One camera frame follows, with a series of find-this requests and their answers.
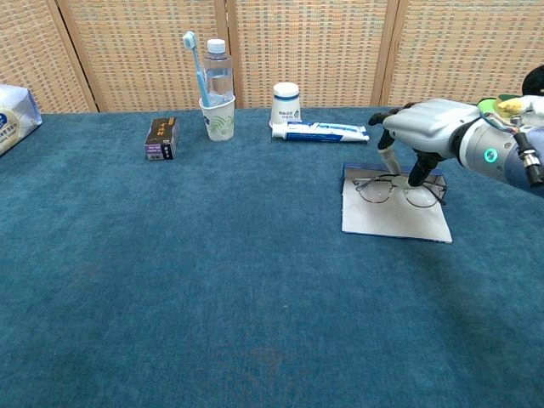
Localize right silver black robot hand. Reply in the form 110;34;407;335
367;98;484;189

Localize thin wire-frame eyeglasses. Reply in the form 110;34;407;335
352;172;448;209

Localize blue glasses case grey lining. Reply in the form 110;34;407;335
341;162;453;244

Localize white blue toothpaste tube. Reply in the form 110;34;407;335
270;121;371;145

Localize green plush cushion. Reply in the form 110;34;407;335
476;96;511;116

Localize black white plush toy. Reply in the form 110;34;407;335
496;63;544;128

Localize woven bamboo folding screen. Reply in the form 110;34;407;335
0;0;544;115

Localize upturned white blue paper cup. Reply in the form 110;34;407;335
269;82;302;128

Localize paper cup with leaf print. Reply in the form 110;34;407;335
198;95;236;142

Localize clear plastic water bottle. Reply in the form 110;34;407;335
202;37;235;107

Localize light blue toothbrush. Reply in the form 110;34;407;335
182;31;213;107

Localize small dark cardboard box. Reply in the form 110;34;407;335
144;117;181;162

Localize blue felt table cloth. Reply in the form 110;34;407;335
0;104;544;408

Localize white tissue pack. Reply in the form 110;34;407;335
0;83;43;157

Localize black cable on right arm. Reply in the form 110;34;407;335
512;127;544;188

